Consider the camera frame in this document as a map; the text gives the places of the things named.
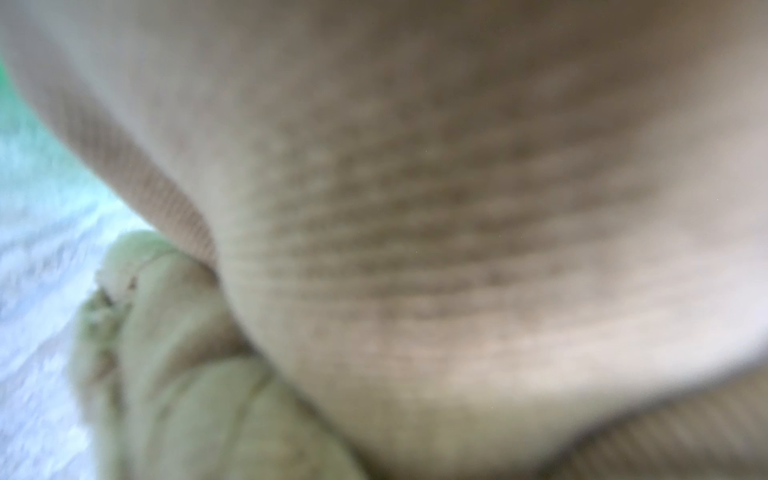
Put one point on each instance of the khaki long pants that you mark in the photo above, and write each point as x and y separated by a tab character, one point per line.
417	239

